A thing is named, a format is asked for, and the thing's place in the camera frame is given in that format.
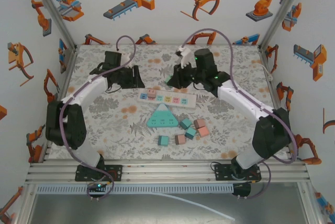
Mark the pink cube plug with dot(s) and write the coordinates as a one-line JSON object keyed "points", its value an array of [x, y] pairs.
{"points": [[180, 139], [199, 123], [203, 131], [151, 94]]}

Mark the aluminium rail beam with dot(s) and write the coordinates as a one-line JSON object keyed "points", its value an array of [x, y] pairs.
{"points": [[167, 171]]}

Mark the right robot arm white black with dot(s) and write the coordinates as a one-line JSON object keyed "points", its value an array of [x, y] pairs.
{"points": [[272, 129]]}

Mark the aluminium frame post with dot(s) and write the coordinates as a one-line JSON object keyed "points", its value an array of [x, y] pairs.
{"points": [[280, 12], [56, 14]]}

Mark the green cube plug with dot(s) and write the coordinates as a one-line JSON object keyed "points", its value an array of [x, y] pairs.
{"points": [[168, 79]]}

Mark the white plastic tube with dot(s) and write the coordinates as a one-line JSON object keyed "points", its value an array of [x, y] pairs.
{"points": [[204, 205]]}

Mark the white power strip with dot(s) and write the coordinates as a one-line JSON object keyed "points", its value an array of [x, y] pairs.
{"points": [[188, 101]]}

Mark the teal cube plug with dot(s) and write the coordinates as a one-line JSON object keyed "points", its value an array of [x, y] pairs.
{"points": [[163, 140], [190, 133], [185, 123]]}

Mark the black controller box green light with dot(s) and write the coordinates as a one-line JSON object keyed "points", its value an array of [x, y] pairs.
{"points": [[98, 188]]}

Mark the teal triangular socket block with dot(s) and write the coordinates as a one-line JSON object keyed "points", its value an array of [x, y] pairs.
{"points": [[162, 119]]}

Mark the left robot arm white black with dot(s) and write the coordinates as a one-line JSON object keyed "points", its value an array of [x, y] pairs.
{"points": [[68, 124]]}

